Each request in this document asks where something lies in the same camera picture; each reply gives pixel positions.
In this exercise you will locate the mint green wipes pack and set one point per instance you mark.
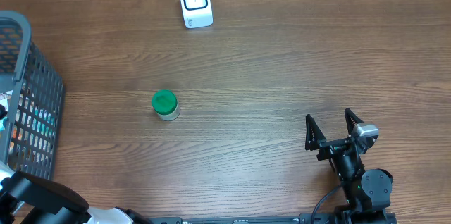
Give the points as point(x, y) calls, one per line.
point(32, 124)

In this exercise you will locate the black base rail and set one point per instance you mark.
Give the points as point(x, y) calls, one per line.
point(246, 220)

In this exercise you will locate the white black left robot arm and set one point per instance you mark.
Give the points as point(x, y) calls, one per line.
point(53, 202)

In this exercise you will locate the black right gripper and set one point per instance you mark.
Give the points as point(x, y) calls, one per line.
point(316, 141)

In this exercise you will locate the green lid clear jar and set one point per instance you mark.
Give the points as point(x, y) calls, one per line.
point(166, 105)

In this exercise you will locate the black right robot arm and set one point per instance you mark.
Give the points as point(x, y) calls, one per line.
point(367, 192)

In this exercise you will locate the dark grey mesh basket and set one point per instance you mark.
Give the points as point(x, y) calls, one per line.
point(32, 98)

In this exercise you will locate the white barcode scanner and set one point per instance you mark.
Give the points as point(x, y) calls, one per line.
point(197, 13)

